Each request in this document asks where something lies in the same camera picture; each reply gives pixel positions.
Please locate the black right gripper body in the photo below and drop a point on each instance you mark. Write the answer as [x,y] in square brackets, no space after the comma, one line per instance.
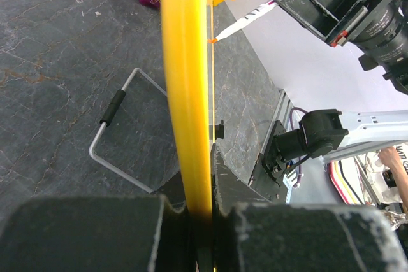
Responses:
[385,34]

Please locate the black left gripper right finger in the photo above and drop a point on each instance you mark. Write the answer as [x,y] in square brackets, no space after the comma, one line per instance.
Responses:
[253,234]

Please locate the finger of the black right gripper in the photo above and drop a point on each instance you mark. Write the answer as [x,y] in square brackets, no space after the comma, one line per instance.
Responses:
[328,20]

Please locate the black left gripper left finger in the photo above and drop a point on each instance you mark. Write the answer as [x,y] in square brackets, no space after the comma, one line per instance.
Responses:
[92,233]

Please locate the white marker pen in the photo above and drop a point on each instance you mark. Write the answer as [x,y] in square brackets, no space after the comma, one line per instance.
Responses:
[245,20]

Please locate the yellow framed whiteboard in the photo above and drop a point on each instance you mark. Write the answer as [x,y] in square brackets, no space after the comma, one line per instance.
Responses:
[184,32]

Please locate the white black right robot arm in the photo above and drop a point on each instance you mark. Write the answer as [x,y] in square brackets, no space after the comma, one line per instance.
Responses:
[323,131]

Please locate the distant person hand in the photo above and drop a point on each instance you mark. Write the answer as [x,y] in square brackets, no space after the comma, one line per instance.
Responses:
[391,159]

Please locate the white wire whiteboard stand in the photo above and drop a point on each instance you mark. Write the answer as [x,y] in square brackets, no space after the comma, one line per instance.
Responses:
[135,138]

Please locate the aluminium frame rail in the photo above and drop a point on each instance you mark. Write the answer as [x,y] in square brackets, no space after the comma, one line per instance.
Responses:
[281,113]

